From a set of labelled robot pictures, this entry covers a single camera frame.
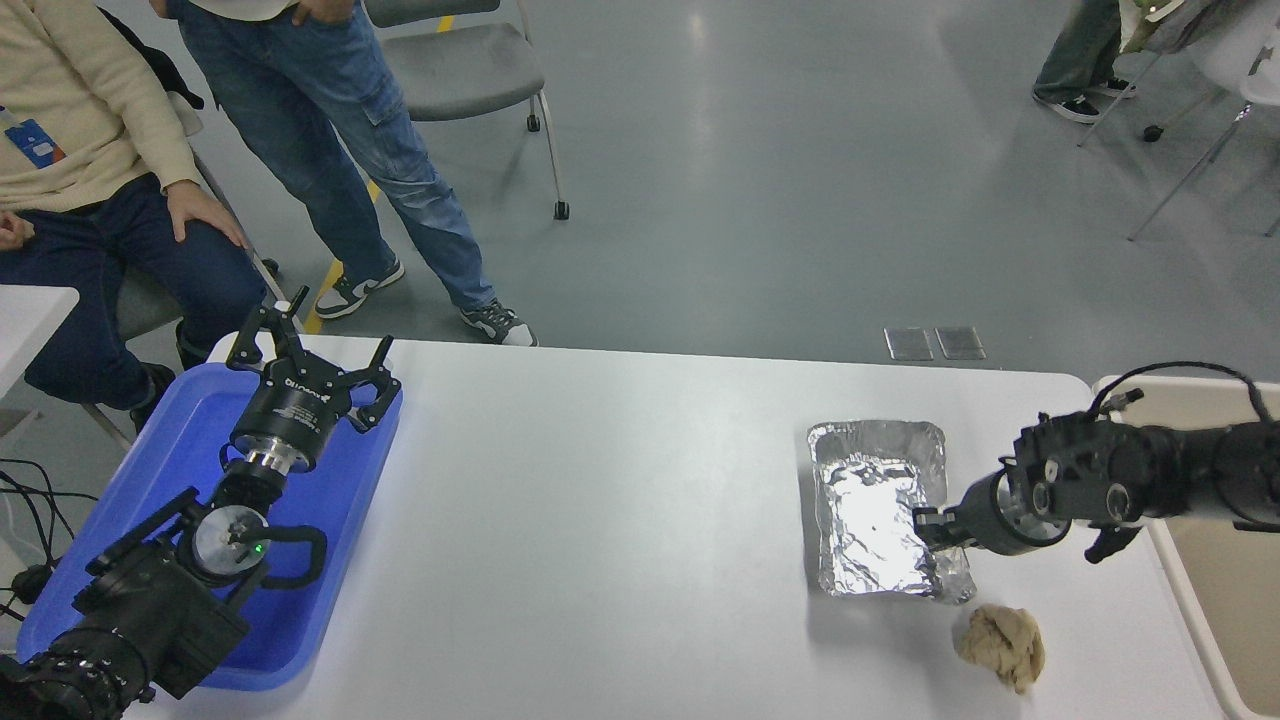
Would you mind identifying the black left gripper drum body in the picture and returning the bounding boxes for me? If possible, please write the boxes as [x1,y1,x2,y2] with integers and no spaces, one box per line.
[231,361,354,474]

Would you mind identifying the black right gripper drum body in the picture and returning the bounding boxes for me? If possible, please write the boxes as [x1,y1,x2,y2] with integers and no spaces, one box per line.
[955,468,1046,558]

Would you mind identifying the rectangular foil tray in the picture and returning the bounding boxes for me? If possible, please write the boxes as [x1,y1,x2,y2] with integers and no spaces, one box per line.
[806,420,978,605]

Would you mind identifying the ID badge with lanyard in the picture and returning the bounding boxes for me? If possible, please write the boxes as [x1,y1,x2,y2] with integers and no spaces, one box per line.
[5,120,66,169]

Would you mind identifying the seated person's left hand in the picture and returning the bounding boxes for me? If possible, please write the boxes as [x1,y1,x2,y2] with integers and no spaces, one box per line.
[164,181,250,250]

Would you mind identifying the standing person's left hand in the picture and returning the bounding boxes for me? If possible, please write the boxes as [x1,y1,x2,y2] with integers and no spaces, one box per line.
[288,0,359,29]

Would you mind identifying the crumpled tan paper ball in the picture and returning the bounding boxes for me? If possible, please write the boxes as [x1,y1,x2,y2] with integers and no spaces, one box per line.
[955,604,1046,695]

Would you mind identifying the blue plastic tray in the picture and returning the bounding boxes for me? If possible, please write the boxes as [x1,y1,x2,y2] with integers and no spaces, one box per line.
[17,360,405,693]

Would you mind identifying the seated person's chair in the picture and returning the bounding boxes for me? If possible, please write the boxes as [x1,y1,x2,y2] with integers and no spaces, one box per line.
[80,90,281,451]

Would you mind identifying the standing person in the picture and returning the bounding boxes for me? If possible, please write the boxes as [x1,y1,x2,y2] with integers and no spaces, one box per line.
[148,0,538,347]

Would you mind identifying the large pale bin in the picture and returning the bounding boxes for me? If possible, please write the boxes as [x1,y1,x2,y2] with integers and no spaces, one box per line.
[1093,375,1280,720]

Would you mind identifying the small white side table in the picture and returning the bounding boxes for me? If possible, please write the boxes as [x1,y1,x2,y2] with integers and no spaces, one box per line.
[0,285,81,396]

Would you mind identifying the black garment on chair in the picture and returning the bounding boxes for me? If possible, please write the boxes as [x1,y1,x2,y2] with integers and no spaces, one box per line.
[100,10,206,111]

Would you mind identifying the grey padded chair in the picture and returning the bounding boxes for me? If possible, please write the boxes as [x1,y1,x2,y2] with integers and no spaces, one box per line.
[362,0,571,221]

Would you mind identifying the seated person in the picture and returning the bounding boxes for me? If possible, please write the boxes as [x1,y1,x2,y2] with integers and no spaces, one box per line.
[0,0,271,426]

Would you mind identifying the distant person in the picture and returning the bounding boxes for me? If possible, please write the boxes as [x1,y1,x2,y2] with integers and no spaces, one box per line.
[1033,0,1141,124]

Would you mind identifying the draped pale jacket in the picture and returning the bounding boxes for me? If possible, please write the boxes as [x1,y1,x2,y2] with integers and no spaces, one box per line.
[1118,0,1256,56]

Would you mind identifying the black floor cables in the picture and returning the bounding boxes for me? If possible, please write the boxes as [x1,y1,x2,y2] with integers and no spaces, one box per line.
[0,458,76,621]

